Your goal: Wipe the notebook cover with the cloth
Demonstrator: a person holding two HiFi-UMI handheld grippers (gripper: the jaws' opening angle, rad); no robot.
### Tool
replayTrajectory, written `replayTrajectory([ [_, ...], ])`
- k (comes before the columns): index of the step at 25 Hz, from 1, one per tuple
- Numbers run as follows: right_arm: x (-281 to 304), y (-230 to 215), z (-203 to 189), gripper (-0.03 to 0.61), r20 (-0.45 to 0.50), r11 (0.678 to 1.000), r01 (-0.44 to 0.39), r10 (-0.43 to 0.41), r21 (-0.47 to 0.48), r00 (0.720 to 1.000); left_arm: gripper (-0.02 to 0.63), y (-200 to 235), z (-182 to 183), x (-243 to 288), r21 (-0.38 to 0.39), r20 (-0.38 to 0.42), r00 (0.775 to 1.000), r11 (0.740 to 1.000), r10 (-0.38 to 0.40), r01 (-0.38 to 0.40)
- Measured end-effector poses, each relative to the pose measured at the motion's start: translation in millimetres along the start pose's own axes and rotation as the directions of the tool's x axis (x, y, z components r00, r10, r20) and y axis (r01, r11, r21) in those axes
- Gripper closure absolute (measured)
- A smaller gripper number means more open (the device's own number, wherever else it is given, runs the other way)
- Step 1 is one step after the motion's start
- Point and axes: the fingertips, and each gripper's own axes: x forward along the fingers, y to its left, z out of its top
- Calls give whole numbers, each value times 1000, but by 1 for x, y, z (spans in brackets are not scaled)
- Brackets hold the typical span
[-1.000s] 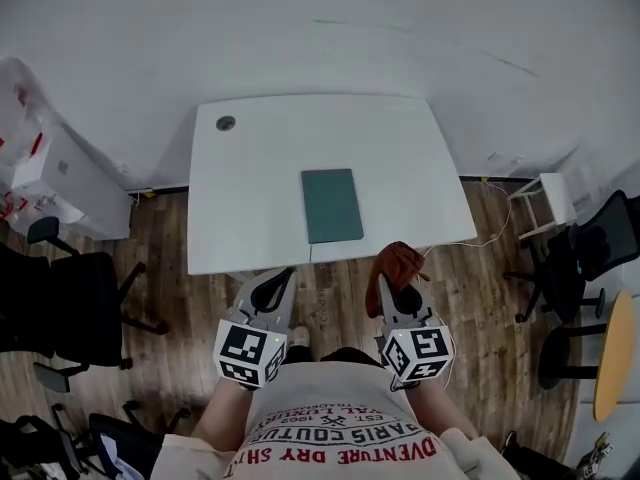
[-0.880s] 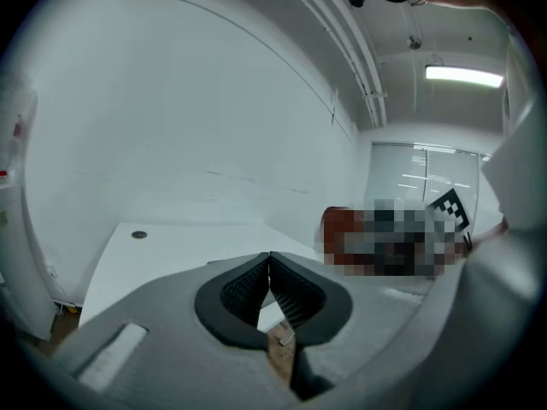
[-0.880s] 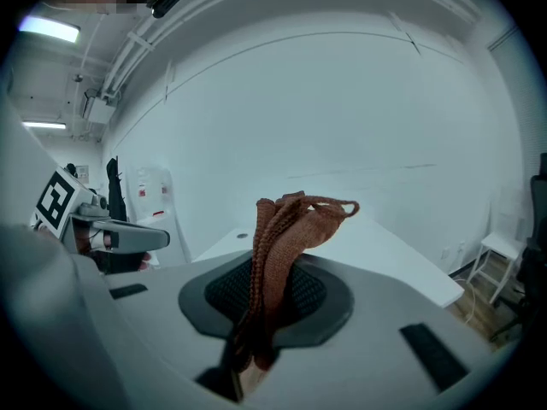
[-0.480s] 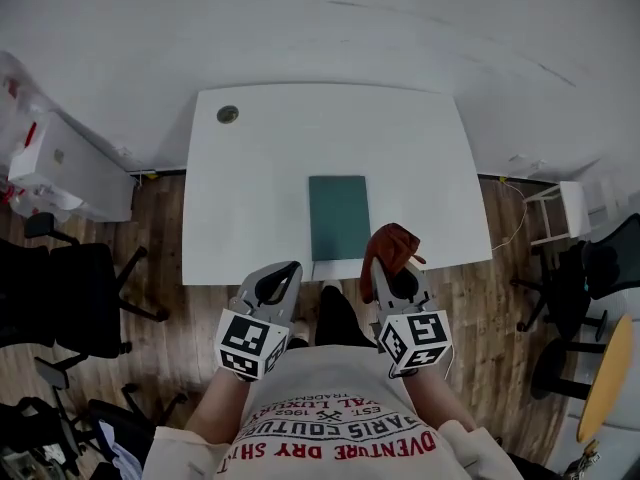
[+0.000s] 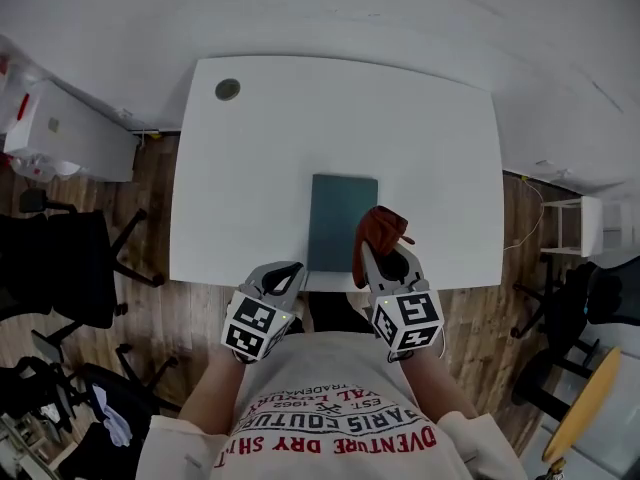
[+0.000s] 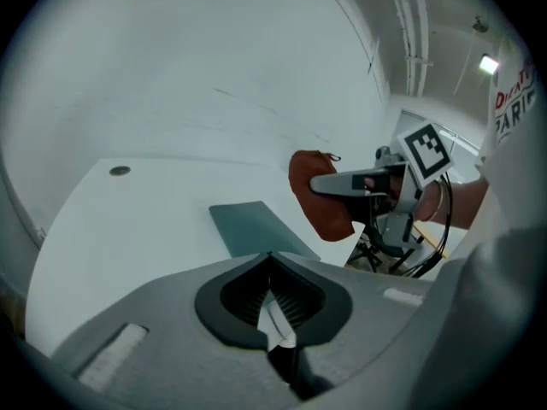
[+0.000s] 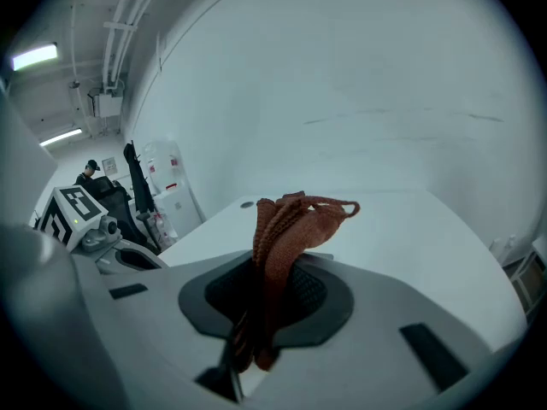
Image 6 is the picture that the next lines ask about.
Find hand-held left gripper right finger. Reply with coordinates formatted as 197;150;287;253
269;252;435;401

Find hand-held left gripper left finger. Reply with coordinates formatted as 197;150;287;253
50;252;300;410

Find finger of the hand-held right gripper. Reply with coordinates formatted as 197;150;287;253
308;164;405;197

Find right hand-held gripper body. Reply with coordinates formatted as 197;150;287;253
344;120;454;248

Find rust red cloth pouch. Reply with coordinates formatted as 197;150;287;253
288;149;356;243

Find grey notebook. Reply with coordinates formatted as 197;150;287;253
208;201;321;261

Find person's right forearm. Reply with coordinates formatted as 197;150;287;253
416;172;491;231

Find person's right hand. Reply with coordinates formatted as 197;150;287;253
362;173;407;199

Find light wooden-edged table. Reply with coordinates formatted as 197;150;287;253
412;220;450;261

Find person's white printed shirt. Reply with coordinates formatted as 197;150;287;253
478;36;538;166

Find long ceiling light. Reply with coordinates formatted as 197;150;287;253
478;53;500;75

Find white ceiling pipes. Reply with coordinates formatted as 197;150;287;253
382;0;433;97

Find white desk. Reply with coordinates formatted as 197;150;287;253
24;156;367;356

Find thin wrist bracelet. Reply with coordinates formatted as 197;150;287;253
431;180;453;224

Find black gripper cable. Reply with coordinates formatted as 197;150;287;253
409;173;455;278

